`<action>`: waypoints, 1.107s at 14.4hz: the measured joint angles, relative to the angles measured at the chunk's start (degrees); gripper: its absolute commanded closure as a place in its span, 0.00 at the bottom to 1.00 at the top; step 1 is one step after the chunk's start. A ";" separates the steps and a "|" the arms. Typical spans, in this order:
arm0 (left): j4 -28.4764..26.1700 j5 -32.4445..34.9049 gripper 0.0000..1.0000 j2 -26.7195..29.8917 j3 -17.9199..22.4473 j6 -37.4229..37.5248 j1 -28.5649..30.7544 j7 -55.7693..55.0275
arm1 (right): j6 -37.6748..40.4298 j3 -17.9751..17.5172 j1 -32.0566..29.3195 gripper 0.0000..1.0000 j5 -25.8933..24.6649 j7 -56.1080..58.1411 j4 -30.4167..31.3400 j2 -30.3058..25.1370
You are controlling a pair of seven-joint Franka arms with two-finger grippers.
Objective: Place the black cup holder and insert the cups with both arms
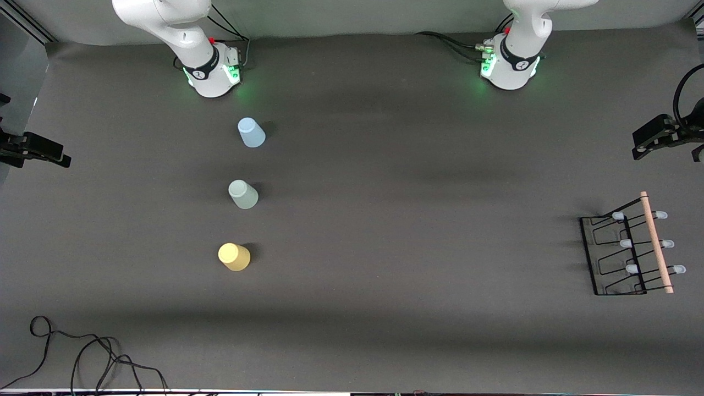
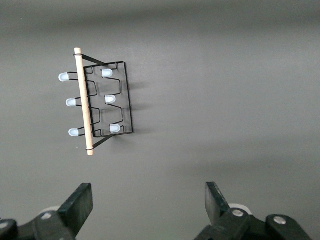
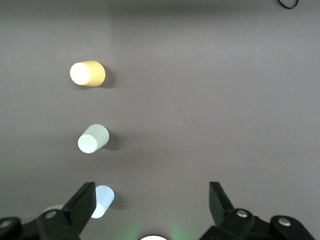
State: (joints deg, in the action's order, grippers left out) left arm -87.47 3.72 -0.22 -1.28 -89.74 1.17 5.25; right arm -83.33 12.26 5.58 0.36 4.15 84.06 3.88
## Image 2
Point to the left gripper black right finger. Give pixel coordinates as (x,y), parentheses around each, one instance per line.
(216,205)

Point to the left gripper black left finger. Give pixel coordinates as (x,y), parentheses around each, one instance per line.
(77,207)

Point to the dark grey table mat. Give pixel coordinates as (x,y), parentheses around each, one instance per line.
(225,100)

